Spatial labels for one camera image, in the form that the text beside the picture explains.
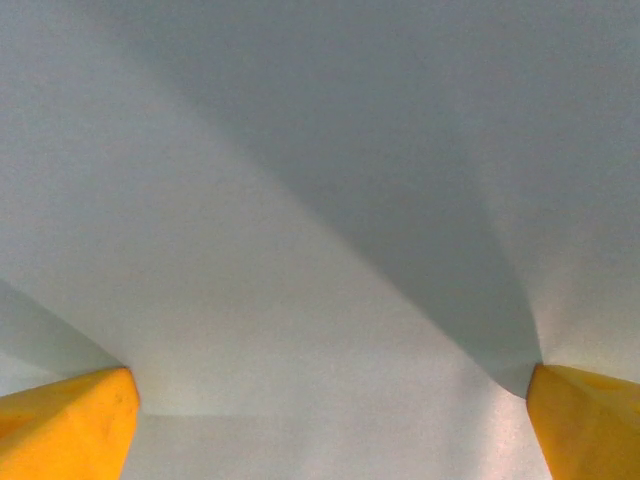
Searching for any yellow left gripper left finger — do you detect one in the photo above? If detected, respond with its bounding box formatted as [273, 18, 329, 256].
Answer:
[0, 366, 141, 480]

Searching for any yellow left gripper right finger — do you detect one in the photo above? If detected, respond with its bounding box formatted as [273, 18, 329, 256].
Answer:
[526, 362, 640, 480]

